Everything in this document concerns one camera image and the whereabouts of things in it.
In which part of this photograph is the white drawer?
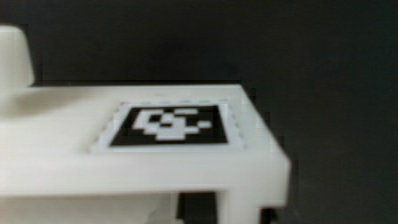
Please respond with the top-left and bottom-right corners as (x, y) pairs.
(0, 25), (292, 224)

